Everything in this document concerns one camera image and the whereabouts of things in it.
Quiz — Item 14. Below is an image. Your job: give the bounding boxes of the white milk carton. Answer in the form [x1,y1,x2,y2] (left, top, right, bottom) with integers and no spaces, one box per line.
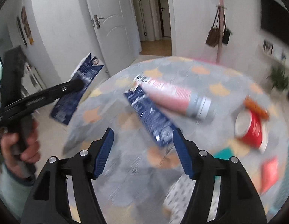
[50,53,104,125]

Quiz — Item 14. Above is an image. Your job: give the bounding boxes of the teal clay packet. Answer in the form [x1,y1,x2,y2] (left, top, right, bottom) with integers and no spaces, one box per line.
[213,147,234,160]

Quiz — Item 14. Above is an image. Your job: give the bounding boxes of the pink yogurt bottle grey cap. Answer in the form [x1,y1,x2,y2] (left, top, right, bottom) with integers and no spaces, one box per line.
[133,75,214,121]

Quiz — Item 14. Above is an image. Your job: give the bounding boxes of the dark blue carton box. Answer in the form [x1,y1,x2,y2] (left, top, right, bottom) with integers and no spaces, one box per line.
[123,85,177,148]

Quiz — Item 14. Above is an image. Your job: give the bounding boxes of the teal forearm sleeve left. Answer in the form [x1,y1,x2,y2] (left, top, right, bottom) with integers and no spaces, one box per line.
[0,164,36,220]

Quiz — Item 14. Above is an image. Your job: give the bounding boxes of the person's left hand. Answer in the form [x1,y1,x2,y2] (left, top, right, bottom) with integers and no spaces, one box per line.
[1,119,41,179]

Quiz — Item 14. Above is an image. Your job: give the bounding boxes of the pink clay packet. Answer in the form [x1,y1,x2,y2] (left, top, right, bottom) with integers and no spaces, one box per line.
[261,157,279,194]

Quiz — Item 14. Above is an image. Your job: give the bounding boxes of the light blue waste basket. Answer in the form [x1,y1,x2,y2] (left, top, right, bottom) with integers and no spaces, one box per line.
[273,143,289,214]

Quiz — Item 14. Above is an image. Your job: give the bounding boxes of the red paper cup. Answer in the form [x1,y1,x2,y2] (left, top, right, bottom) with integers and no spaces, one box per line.
[235,109,268,154]

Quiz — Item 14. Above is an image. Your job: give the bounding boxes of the white interior door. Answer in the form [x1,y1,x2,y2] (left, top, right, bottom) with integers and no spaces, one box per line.
[86,0,141,76]

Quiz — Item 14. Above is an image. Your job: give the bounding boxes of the orange snack wrapper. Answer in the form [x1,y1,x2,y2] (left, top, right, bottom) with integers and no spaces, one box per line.
[243,96,270,120]

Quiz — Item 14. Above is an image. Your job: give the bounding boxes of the potted green plant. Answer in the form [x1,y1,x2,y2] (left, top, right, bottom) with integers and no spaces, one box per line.
[268,65,289,92]

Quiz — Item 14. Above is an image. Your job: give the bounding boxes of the brown hanging handbag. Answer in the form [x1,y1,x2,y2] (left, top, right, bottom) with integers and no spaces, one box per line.
[205,7,220,48]

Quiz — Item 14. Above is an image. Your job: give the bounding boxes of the pink coat rack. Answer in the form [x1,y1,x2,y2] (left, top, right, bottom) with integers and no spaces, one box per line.
[216,0,224,64]

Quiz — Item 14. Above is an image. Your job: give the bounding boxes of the black hanging small bag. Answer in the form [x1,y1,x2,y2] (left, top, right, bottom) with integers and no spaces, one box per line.
[222,12,233,45]

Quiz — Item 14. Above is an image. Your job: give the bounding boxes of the white wall shelf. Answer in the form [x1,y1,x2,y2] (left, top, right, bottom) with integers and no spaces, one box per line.
[260,45,289,69]

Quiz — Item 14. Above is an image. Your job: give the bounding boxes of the butterfly picture frame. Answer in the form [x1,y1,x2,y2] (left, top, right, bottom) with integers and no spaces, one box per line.
[263,39,274,55]

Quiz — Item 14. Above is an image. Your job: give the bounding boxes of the wall mounted black television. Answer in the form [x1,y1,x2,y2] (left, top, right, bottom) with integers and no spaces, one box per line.
[260,0,289,46]

